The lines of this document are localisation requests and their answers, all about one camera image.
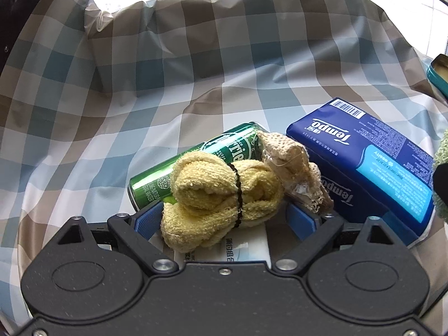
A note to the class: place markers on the yellow towel bundle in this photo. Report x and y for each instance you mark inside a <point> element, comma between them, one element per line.
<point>203,182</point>

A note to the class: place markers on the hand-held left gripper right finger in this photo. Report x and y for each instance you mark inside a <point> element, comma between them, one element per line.
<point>299,218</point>

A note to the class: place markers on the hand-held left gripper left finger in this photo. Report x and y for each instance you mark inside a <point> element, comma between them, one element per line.
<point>148,218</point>

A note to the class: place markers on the white tissue packet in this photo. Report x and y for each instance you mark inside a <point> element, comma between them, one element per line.
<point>245,248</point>

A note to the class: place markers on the green drink can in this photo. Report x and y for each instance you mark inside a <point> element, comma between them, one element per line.
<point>154,185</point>

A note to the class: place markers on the teal tin box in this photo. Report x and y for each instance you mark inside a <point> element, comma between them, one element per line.
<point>441,77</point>

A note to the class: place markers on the green towel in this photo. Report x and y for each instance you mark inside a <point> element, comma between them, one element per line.
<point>442,154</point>

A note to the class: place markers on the blue brown checked cloth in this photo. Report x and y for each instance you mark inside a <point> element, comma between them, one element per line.
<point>175,77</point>

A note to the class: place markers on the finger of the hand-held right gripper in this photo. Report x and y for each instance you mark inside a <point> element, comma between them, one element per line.
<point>442,182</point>

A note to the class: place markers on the dark blue tissue pack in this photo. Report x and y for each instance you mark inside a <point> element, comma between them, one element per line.
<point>350,140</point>

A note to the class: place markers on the dark furniture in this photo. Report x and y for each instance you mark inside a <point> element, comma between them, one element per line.
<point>14,7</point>

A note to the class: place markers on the beige crochet cloth in plastic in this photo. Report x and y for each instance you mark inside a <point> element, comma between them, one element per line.
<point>280,150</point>

